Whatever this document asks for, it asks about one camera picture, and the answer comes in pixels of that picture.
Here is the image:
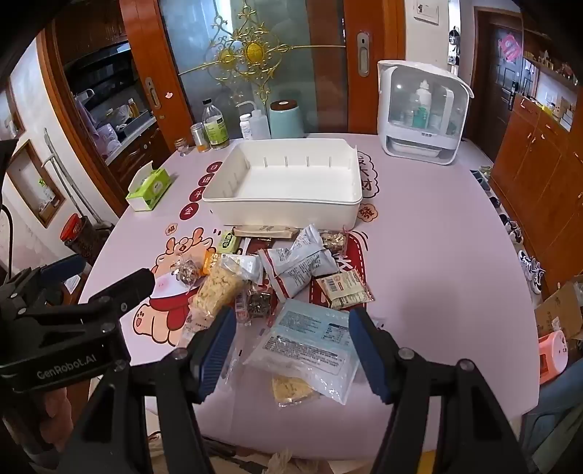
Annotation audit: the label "white black sneaker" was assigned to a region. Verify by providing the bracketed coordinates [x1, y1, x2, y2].
[519, 250, 547, 295]

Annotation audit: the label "dark wooden entry door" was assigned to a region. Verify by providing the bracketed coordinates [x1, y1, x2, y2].
[474, 7, 524, 160]

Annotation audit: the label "wooden framed picture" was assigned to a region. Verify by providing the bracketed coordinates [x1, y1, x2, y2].
[7, 139, 67, 229]

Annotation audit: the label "white wall switch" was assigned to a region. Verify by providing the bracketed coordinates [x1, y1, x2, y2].
[414, 0, 442, 24]

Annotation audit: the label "white bottle teal label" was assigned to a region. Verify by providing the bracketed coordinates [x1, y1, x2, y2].
[415, 79, 433, 128]

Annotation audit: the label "green tissue box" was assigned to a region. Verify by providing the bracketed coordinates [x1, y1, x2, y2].
[125, 164, 172, 211]

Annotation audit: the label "pink door decoration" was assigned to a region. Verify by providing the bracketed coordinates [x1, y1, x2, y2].
[497, 35, 521, 61]

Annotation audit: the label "clear nut bar packet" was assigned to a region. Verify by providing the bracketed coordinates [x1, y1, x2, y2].
[320, 230, 349, 253]

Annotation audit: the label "glass bottle green label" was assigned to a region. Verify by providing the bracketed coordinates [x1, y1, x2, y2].
[201, 98, 230, 150]

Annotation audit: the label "small nut cluster packet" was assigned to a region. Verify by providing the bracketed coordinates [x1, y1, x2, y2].
[172, 257, 203, 287]

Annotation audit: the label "teal canister brown lid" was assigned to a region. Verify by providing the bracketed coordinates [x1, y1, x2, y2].
[269, 99, 306, 139]

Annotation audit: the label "long brown cracker packet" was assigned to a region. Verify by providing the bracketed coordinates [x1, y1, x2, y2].
[232, 225, 297, 240]

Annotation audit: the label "white squeeze bottle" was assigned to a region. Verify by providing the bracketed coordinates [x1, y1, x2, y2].
[235, 101, 271, 140]

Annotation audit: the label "white plastic bin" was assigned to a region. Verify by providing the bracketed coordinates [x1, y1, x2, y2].
[201, 138, 363, 229]

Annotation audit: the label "light blue snack packet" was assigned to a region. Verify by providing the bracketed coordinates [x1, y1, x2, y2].
[243, 298, 360, 405]

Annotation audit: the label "pink plastic stool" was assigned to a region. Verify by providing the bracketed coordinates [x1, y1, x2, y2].
[537, 331, 570, 386]

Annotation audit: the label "black cable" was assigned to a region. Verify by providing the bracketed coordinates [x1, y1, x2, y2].
[0, 205, 16, 274]

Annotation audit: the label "cream wafer packet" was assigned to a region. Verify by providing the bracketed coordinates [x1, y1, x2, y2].
[315, 270, 375, 311]

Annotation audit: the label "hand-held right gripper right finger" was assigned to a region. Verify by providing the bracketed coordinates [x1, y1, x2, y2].
[348, 307, 531, 474]

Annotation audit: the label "white countertop sterilizer cabinet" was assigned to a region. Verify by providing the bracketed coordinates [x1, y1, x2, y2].
[377, 59, 475, 166]

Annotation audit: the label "sliding glass door gold ornament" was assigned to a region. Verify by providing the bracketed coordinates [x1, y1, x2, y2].
[121, 0, 406, 137]

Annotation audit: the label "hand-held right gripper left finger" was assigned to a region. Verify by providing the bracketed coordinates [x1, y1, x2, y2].
[61, 306, 238, 474]

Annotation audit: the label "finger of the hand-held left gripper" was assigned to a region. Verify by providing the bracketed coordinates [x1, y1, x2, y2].
[0, 254, 88, 316]
[88, 268, 157, 327]

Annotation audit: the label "wooden cabinet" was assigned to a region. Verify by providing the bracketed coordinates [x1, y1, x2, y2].
[489, 98, 583, 292]

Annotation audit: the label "cardboard box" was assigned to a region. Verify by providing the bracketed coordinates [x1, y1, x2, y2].
[534, 273, 583, 342]

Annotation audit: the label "clear white label snack packet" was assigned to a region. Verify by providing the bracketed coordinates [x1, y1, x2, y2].
[223, 254, 265, 284]

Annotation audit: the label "clear packet yellow crackers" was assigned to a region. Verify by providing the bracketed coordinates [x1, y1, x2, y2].
[180, 262, 250, 347]

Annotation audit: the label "red lid jar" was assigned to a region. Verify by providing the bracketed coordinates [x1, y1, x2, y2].
[60, 213, 103, 265]

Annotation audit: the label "metal tin can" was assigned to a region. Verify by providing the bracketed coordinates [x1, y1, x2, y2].
[190, 122, 211, 152]

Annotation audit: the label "dark red snack packet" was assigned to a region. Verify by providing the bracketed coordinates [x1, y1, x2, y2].
[237, 237, 274, 256]

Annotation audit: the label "pink printed tablecloth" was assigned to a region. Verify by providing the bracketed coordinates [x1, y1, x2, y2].
[77, 132, 543, 450]

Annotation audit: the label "clear dark seed packet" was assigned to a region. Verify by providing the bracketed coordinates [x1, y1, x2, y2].
[234, 292, 274, 326]

